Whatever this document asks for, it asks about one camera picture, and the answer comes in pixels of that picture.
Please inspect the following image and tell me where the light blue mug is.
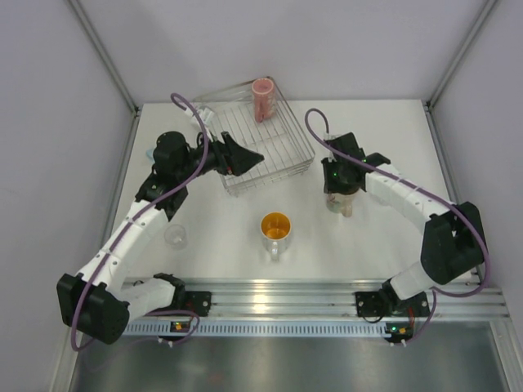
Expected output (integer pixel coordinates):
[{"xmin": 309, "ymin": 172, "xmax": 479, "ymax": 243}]
[{"xmin": 145, "ymin": 149, "xmax": 154, "ymax": 162}]

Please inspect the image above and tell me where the white mug orange interior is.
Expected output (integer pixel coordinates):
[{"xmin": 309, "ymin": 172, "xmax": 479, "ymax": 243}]
[{"xmin": 260, "ymin": 212, "xmax": 293, "ymax": 262}]

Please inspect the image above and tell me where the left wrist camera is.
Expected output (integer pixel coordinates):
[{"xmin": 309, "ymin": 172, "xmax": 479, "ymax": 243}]
[{"xmin": 185, "ymin": 105, "xmax": 215, "ymax": 127}]

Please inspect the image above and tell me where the wire dish rack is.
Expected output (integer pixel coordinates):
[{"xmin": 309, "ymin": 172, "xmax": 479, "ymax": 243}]
[{"xmin": 194, "ymin": 76, "xmax": 315, "ymax": 196}]

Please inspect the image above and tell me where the clear glass tumbler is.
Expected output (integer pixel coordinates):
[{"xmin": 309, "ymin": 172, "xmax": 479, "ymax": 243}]
[{"xmin": 164, "ymin": 225, "xmax": 188, "ymax": 250}]

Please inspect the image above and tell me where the aluminium frame post right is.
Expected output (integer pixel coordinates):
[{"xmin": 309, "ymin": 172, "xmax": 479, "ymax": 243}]
[{"xmin": 424, "ymin": 0, "xmax": 502, "ymax": 109}]

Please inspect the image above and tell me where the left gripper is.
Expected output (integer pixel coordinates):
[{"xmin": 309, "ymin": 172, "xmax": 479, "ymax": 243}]
[{"xmin": 177, "ymin": 129, "xmax": 263, "ymax": 184}]

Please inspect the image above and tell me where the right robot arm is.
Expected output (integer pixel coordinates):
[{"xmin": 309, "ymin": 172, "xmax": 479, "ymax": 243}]
[{"xmin": 321, "ymin": 133, "xmax": 488, "ymax": 315}]

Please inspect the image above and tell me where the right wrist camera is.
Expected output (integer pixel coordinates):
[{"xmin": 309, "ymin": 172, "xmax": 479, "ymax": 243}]
[{"xmin": 324, "ymin": 132, "xmax": 339, "ymax": 143}]

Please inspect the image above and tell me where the aluminium mounting rail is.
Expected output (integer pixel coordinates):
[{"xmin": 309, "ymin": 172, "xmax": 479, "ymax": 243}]
[{"xmin": 186, "ymin": 278, "xmax": 509, "ymax": 321}]

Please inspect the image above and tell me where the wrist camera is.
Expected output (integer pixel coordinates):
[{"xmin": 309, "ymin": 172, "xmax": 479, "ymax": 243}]
[
  {"xmin": 324, "ymin": 132, "xmax": 339, "ymax": 143},
  {"xmin": 185, "ymin": 105, "xmax": 215, "ymax": 127}
]

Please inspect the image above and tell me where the aluminium frame post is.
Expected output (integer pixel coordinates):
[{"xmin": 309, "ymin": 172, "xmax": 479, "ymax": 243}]
[
  {"xmin": 65, "ymin": 0, "xmax": 142, "ymax": 118},
  {"xmin": 424, "ymin": 0, "xmax": 502, "ymax": 109}
]

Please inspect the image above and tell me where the cream floral mug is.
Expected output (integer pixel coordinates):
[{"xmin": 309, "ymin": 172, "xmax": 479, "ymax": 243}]
[{"xmin": 326, "ymin": 193, "xmax": 355, "ymax": 217}]

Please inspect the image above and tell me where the aluminium frame post left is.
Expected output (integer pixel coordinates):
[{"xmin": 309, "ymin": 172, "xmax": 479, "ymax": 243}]
[{"xmin": 65, "ymin": 0, "xmax": 142, "ymax": 118}]

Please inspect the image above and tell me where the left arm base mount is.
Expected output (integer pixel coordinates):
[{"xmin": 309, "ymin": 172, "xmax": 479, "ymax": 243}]
[{"xmin": 151, "ymin": 290, "xmax": 212, "ymax": 317}]

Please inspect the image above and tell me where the slotted cable duct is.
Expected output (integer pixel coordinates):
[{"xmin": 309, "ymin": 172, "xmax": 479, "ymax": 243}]
[{"xmin": 123, "ymin": 318, "xmax": 395, "ymax": 338}]

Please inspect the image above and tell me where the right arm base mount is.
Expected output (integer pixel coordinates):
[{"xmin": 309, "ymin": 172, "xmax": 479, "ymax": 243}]
[{"xmin": 355, "ymin": 282, "xmax": 430, "ymax": 323}]

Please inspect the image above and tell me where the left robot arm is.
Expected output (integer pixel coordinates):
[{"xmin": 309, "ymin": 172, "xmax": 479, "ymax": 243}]
[{"xmin": 56, "ymin": 131, "xmax": 265, "ymax": 345}]

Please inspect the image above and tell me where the pink patterned mug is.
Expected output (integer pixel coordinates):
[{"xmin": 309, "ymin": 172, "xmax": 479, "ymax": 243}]
[{"xmin": 251, "ymin": 78, "xmax": 275, "ymax": 123}]

